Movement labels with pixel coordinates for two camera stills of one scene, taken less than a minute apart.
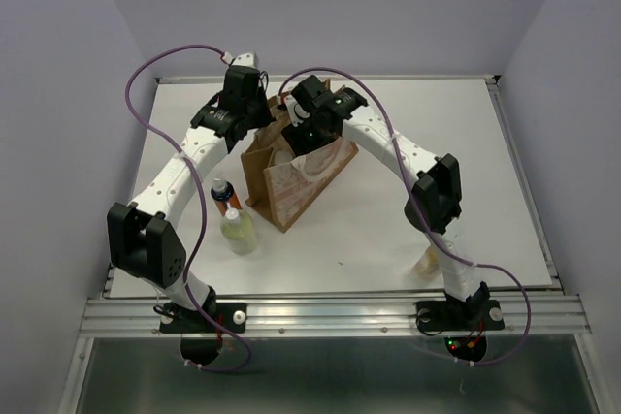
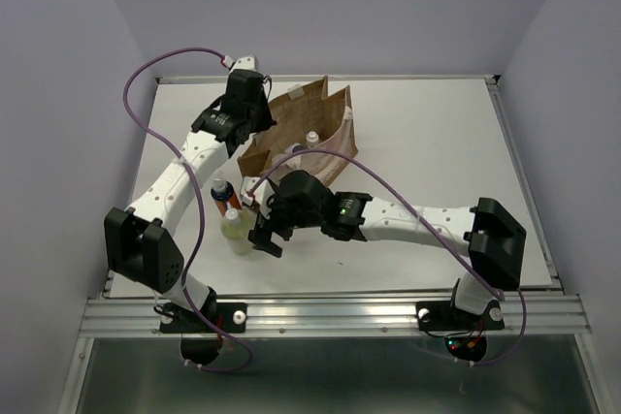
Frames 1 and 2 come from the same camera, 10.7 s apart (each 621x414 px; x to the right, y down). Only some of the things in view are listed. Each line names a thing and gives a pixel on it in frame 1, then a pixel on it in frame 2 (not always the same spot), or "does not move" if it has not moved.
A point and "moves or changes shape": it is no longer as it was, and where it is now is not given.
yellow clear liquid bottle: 428,265 moves or changes shape
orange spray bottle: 222,192 does not move
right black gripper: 296,143 to 261,236
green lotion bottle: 239,231 does not move
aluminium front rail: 547,315 does not move
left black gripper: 266,116 does not move
